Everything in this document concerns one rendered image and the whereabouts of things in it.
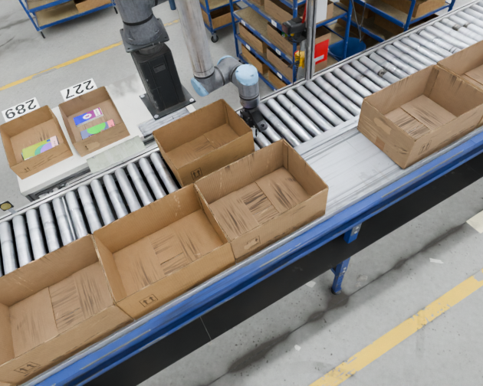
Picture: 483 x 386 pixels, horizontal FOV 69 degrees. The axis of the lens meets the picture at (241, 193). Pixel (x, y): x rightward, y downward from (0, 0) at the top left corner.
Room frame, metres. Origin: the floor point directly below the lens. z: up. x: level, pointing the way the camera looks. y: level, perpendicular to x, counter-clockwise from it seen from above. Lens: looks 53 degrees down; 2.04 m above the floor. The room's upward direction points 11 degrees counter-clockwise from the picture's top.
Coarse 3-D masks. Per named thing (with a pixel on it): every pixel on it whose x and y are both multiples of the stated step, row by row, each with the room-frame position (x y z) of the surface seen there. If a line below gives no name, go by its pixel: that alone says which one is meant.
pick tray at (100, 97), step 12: (84, 96) 1.80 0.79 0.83; (96, 96) 1.82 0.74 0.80; (108, 96) 1.84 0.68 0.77; (60, 108) 1.72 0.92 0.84; (72, 108) 1.77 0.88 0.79; (84, 108) 1.79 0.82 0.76; (96, 108) 1.77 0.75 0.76; (108, 108) 1.75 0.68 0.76; (72, 120) 1.70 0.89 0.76; (96, 120) 1.66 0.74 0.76; (108, 120) 1.64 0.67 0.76; (120, 120) 1.62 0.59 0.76; (72, 132) 1.58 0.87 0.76; (108, 132) 1.45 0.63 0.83; (120, 132) 1.47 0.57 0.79; (84, 144) 1.41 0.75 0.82; (96, 144) 1.43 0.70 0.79; (108, 144) 1.45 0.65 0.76
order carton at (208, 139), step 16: (192, 112) 1.37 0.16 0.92; (208, 112) 1.40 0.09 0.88; (224, 112) 1.43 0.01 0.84; (160, 128) 1.31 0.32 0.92; (176, 128) 1.33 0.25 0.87; (192, 128) 1.36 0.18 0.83; (208, 128) 1.39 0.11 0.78; (224, 128) 1.39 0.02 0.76; (240, 128) 1.29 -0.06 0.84; (160, 144) 1.29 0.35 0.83; (176, 144) 1.32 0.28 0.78; (192, 144) 1.33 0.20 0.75; (208, 144) 1.30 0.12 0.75; (224, 144) 1.28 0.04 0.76; (240, 144) 1.14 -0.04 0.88; (176, 160) 1.23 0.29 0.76; (192, 160) 1.21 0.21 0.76; (208, 160) 1.08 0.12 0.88; (224, 160) 1.11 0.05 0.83; (176, 176) 1.09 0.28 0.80; (192, 176) 1.04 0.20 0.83
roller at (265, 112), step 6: (258, 108) 1.52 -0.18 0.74; (264, 108) 1.50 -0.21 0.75; (264, 114) 1.46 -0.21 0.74; (270, 114) 1.44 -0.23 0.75; (270, 120) 1.41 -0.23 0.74; (276, 120) 1.39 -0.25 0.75; (276, 126) 1.35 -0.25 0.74; (282, 126) 1.33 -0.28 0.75; (282, 132) 1.30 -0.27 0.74; (288, 132) 1.28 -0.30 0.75; (288, 138) 1.25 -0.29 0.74; (294, 138) 1.23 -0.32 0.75; (294, 144) 1.20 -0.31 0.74; (300, 144) 1.19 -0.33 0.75
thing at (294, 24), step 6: (294, 18) 1.74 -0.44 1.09; (300, 18) 1.73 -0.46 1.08; (282, 24) 1.72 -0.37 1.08; (288, 24) 1.70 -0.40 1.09; (294, 24) 1.69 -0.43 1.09; (300, 24) 1.69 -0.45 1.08; (282, 30) 1.71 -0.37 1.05; (288, 30) 1.67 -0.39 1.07; (294, 30) 1.68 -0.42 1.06; (300, 30) 1.69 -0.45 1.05; (294, 36) 1.70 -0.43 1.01; (300, 36) 1.71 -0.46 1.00
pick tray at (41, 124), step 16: (32, 112) 1.73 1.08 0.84; (48, 112) 1.76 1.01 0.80; (0, 128) 1.64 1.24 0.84; (16, 128) 1.68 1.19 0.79; (32, 128) 1.70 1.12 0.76; (48, 128) 1.67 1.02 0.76; (16, 144) 1.59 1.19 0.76; (32, 144) 1.56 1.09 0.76; (64, 144) 1.42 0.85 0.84; (16, 160) 1.46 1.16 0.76; (32, 160) 1.35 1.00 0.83; (48, 160) 1.37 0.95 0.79
